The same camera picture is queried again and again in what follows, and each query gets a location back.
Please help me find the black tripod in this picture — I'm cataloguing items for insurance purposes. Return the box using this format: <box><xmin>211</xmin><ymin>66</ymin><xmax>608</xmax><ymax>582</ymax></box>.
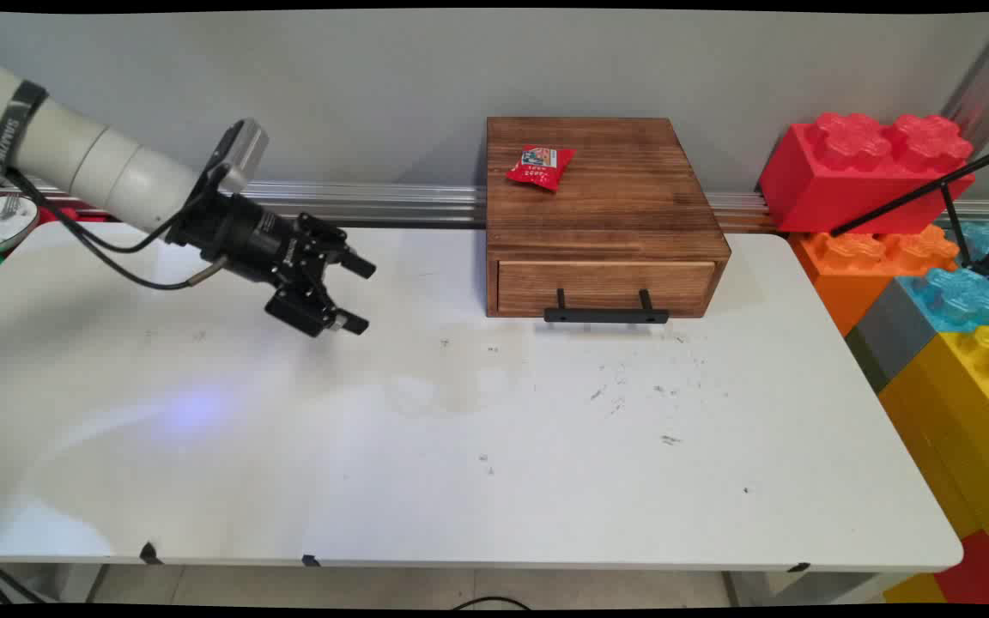
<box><xmin>829</xmin><ymin>140</ymin><xmax>989</xmax><ymax>284</ymax></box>

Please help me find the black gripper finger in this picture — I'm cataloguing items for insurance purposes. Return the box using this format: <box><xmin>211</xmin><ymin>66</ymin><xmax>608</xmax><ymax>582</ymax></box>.
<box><xmin>295</xmin><ymin>213</ymin><xmax>378</xmax><ymax>281</ymax></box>
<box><xmin>264</xmin><ymin>283</ymin><xmax>371</xmax><ymax>339</ymax></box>

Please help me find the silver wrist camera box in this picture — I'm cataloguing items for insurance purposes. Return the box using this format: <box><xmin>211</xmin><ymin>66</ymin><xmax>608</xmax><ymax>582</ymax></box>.
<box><xmin>203</xmin><ymin>118</ymin><xmax>270</xmax><ymax>197</ymax></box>

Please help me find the black printed arm strap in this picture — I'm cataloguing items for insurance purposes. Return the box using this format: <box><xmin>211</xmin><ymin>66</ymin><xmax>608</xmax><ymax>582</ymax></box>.
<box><xmin>0</xmin><ymin>79</ymin><xmax>50</xmax><ymax>174</ymax></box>

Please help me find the grey toy brick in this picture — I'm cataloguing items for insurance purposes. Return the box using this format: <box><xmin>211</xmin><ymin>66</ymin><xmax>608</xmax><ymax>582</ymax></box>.
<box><xmin>845</xmin><ymin>279</ymin><xmax>942</xmax><ymax>395</ymax></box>

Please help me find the orange toy brick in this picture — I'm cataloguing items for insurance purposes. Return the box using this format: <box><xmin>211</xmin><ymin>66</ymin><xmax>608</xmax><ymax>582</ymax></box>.
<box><xmin>788</xmin><ymin>225</ymin><xmax>962</xmax><ymax>336</ymax></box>

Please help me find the silver metal post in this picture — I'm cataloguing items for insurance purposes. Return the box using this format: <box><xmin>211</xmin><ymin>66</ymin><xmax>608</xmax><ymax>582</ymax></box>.
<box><xmin>941</xmin><ymin>12</ymin><xmax>989</xmax><ymax>157</ymax></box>

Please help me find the large yellow toy brick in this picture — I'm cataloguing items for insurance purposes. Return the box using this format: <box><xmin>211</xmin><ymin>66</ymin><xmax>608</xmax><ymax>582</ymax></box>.
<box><xmin>879</xmin><ymin>324</ymin><xmax>989</xmax><ymax>586</ymax></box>

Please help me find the large red toy brick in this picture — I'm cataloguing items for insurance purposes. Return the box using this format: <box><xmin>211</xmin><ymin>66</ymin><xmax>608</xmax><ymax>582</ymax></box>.
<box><xmin>757</xmin><ymin>112</ymin><xmax>976</xmax><ymax>235</ymax></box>

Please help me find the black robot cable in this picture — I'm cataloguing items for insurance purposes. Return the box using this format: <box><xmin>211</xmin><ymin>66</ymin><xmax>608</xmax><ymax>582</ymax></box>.
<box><xmin>65</xmin><ymin>221</ymin><xmax>229</xmax><ymax>293</ymax></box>
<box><xmin>3</xmin><ymin>165</ymin><xmax>182</xmax><ymax>255</ymax></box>

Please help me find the wooden drawer with black handle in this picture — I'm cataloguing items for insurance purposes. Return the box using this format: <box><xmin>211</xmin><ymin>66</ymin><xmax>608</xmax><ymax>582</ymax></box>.
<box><xmin>497</xmin><ymin>260</ymin><xmax>717</xmax><ymax>325</ymax></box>

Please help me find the brown wooden drawer cabinet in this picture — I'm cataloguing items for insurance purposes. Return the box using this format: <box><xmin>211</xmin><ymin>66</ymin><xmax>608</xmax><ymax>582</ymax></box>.
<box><xmin>484</xmin><ymin>117</ymin><xmax>732</xmax><ymax>320</ymax></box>

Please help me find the white plate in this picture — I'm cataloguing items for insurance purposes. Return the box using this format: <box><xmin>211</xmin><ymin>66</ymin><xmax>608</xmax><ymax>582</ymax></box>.
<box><xmin>0</xmin><ymin>193</ymin><xmax>40</xmax><ymax>260</ymax></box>

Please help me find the red snack packet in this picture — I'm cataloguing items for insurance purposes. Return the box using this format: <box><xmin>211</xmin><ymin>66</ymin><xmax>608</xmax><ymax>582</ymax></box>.
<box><xmin>506</xmin><ymin>146</ymin><xmax>577</xmax><ymax>192</ymax></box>

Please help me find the small red toy brick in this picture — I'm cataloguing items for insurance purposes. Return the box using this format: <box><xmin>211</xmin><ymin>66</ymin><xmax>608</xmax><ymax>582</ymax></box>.
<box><xmin>932</xmin><ymin>530</ymin><xmax>989</xmax><ymax>606</ymax></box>

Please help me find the aluminium rail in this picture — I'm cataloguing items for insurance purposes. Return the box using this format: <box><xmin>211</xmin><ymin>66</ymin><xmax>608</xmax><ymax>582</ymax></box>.
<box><xmin>0</xmin><ymin>179</ymin><xmax>989</xmax><ymax>231</ymax></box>

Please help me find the blue toy brick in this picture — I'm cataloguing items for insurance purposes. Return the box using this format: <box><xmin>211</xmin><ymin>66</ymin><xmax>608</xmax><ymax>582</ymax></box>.
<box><xmin>896</xmin><ymin>221</ymin><xmax>989</xmax><ymax>334</ymax></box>

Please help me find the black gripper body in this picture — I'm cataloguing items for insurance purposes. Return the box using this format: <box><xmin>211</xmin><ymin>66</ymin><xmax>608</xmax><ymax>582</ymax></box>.
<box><xmin>166</xmin><ymin>192</ymin><xmax>325</xmax><ymax>293</ymax></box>

